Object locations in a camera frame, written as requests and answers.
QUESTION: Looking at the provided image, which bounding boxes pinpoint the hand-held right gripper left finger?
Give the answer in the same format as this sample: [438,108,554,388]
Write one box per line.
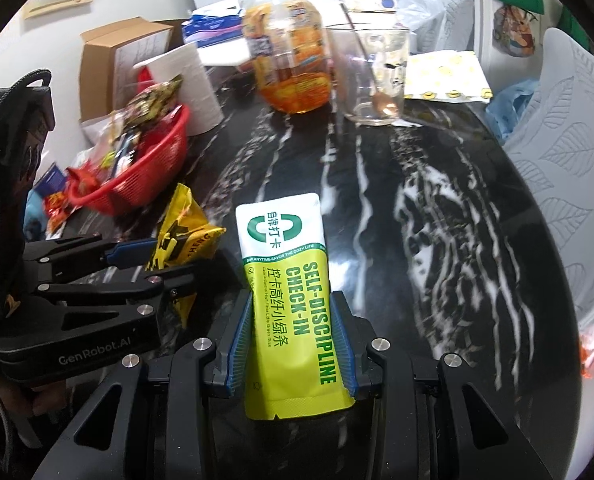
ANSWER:
[32,287,254,480]

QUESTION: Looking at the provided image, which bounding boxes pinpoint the green yellow stick packet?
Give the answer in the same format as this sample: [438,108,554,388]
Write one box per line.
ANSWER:
[235,192,356,420]

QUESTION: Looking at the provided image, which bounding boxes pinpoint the white toilet paper roll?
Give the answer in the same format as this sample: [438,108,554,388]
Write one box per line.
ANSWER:
[133,42,224,136]

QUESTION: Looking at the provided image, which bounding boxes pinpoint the white bottle with handle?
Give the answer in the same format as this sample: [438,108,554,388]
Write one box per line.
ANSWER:
[342,0,396,31]

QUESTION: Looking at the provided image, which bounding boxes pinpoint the clear glass cup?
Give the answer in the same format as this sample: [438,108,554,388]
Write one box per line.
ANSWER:
[325,24,412,127]

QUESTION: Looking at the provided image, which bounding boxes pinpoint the white leaf-pattern chair cover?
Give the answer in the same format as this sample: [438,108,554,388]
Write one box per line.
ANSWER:
[502,27,594,341]

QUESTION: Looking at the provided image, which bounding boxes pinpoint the person's left hand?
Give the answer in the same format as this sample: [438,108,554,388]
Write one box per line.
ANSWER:
[0,377,72,418]

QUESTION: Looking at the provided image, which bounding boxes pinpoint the white foam board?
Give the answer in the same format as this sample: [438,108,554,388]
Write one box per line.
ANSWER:
[142,40,250,68]

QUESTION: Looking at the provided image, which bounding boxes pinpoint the blue tissue pack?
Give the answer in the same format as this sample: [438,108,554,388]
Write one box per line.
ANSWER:
[183,4,245,43]

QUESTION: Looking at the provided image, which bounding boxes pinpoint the iced tea bottle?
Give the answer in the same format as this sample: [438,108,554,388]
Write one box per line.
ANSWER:
[242,0,334,115]

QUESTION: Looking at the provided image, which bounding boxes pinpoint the long brown snack packet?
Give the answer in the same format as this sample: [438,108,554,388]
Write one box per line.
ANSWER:
[112,130,142,166]

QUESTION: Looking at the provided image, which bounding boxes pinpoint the yellow smiley paper bag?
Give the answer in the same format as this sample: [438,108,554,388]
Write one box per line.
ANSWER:
[404,50,494,105]

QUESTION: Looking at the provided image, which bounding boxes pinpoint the yellow black snack packet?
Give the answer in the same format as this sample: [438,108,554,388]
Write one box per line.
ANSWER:
[144,182,226,328]

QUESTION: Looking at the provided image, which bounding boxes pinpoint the brown cardboard box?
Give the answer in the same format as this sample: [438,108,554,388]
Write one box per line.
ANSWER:
[79,16,175,126]

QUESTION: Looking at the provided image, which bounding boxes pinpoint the red gold patterned packet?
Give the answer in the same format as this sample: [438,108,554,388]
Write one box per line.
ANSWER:
[44,192,78,233]

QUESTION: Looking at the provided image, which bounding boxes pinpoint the metal spoon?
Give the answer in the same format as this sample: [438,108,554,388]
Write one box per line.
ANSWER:
[344,7,400,116]

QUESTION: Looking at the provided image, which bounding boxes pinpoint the white jar with blue label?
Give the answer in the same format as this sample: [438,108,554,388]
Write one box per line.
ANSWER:
[34,162,70,196]

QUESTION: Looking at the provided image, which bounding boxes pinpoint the clear plastic shopping bag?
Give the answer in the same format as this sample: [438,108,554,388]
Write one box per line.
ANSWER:
[394,0,478,56]

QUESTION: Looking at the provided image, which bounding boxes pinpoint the colourful printed tote bag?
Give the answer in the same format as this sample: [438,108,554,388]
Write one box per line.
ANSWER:
[492,5,536,57]

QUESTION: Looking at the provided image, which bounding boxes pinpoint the red plastic mesh basket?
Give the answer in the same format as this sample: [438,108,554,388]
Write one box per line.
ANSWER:
[67,105,192,217]

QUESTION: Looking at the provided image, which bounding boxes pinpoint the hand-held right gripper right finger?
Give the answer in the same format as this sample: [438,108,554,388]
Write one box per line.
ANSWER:
[329,289,558,480]

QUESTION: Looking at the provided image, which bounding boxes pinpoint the blue plastic bag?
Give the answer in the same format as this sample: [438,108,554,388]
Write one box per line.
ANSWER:
[484,82,538,143]

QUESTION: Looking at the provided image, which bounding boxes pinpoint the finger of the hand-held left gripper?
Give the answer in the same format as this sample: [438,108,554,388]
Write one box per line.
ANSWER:
[24,234,158,277]
[34,262,200,333]

